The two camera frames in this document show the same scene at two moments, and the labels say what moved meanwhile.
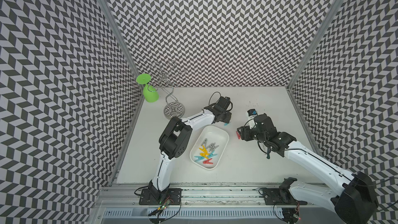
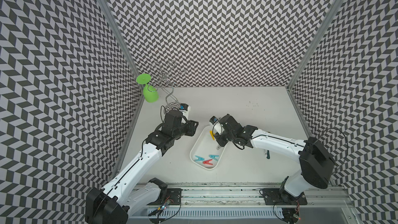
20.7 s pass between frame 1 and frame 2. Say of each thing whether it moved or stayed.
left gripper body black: moved
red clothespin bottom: stayed
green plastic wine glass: stayed
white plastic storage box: stayed
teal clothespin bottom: stayed
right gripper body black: moved
